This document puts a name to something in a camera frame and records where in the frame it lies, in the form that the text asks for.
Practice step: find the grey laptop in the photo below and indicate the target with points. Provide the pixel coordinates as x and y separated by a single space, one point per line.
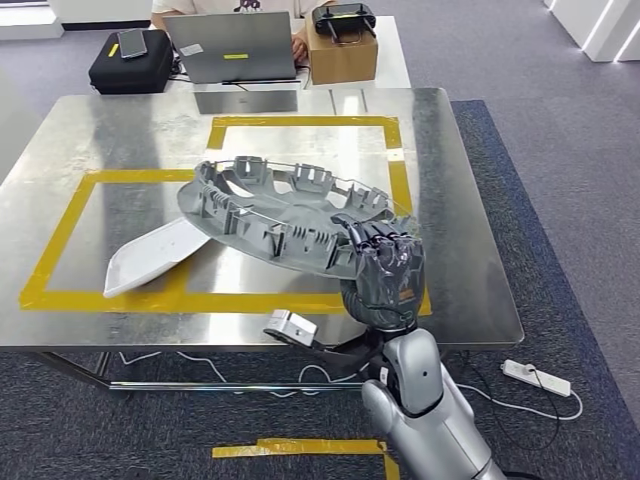
230 46

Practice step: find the white power strip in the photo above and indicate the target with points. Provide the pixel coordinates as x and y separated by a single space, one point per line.
535 378

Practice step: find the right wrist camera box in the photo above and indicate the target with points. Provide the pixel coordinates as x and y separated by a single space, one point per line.
295 326

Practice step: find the grey plastic wheel hubcap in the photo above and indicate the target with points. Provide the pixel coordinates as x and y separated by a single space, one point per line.
280 218

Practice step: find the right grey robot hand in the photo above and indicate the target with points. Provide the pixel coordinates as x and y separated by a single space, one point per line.
390 291

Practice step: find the brown cardboard box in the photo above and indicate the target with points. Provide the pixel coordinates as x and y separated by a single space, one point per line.
340 63

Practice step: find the black carry case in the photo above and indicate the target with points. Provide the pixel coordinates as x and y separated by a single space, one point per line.
130 73

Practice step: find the steel workbench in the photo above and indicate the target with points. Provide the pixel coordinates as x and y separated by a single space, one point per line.
125 132

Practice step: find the white plastic body part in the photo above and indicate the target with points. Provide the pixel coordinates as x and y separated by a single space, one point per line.
150 258

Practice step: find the black remote controller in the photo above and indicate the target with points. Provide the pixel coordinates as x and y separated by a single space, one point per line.
345 16

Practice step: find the person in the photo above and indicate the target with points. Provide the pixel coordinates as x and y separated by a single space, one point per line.
210 5

